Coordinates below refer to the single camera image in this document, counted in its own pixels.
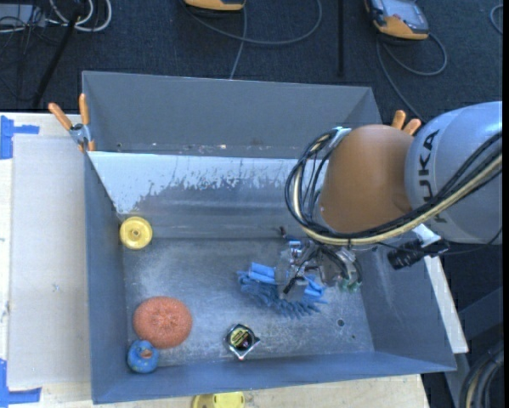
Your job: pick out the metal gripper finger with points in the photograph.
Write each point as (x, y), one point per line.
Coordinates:
(296, 289)
(295, 256)

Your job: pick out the black and yellow tape measure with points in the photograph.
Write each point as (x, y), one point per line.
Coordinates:
(241, 341)

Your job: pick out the grey metal bin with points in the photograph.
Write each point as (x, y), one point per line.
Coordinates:
(220, 211)

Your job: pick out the orange round scrubber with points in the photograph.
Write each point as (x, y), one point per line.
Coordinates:
(162, 322)

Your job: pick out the yellow plastic wheel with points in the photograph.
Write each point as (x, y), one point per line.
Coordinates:
(136, 232)

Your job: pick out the blue toy duck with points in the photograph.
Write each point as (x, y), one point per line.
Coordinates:
(143, 357)

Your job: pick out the pale flat board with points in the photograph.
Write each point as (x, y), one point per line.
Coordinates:
(46, 249)

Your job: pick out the black cylinder on white bracket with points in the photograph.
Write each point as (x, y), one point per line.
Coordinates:
(407, 255)

